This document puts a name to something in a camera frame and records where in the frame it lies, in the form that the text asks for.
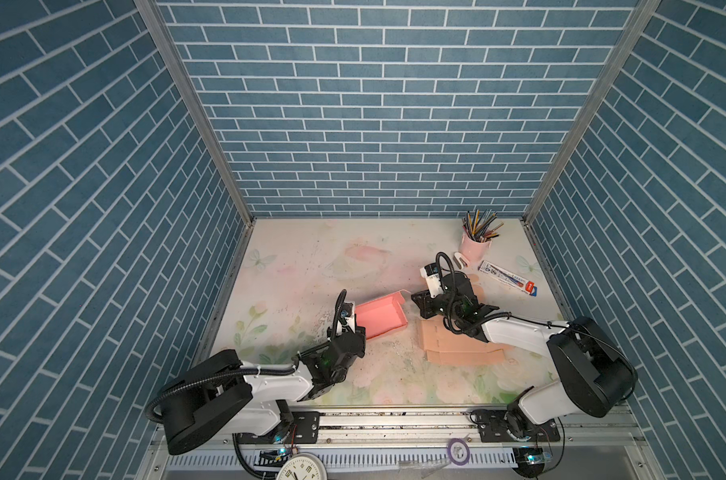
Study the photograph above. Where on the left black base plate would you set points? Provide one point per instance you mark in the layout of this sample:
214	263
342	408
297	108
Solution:
298	428

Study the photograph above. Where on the aluminium mounting rail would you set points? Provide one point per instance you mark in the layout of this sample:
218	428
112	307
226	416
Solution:
433	426

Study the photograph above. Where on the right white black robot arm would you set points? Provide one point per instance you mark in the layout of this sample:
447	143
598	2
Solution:
592	374

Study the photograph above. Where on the white round clock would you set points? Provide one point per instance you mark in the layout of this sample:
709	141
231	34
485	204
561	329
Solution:
303	466

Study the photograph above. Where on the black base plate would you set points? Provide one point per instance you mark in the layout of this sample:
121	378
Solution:
298	428
501	425

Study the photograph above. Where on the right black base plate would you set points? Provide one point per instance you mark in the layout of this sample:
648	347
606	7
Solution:
501	425

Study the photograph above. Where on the orange paper box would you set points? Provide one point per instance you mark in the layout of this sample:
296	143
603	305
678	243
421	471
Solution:
443	347

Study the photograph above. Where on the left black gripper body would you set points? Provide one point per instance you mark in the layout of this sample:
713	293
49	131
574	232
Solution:
360	336

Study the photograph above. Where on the white toothpaste tube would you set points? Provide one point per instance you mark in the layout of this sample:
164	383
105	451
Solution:
509	278

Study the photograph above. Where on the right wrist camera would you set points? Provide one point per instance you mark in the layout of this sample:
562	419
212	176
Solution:
432	274

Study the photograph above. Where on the coloured pencils bundle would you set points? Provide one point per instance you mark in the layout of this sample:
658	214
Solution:
482	226

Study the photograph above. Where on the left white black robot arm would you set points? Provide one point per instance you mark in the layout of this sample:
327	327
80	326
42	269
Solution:
224	391

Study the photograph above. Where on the purple tape roll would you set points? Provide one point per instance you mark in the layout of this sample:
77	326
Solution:
458	452

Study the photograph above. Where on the pink paper box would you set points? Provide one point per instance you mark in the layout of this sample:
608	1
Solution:
382	316

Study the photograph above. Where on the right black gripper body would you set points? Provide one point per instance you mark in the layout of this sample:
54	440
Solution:
451	313

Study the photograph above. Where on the pink pencil cup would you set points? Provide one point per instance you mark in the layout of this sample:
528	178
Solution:
474	251

